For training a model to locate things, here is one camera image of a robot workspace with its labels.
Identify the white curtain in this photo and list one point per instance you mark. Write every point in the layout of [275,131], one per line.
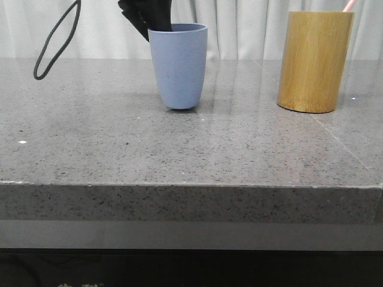
[244,30]

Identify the blue plastic cup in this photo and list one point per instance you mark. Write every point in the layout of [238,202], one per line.
[179,59]

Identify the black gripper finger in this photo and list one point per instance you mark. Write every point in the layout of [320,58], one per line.
[132,13]

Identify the dark cabinet under counter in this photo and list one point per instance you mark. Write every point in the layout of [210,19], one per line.
[151,267]

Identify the bamboo cylindrical holder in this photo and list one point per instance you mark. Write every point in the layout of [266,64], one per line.
[316,45]

